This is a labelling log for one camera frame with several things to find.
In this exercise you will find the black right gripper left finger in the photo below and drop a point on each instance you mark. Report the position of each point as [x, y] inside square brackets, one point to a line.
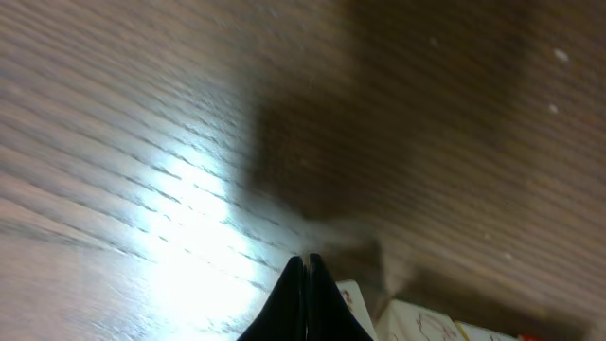
[282, 317]

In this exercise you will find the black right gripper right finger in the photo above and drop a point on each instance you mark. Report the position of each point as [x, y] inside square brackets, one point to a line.
[328, 316]

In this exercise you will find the white block airplane picture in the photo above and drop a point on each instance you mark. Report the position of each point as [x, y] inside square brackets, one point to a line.
[352, 295]

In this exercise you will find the white block green N side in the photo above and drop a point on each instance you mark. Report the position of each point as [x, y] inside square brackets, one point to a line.
[402, 321]

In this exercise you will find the white block cane picture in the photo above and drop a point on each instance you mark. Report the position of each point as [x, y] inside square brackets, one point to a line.
[474, 333]

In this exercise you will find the red letter M block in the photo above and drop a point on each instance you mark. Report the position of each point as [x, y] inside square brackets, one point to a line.
[528, 337]

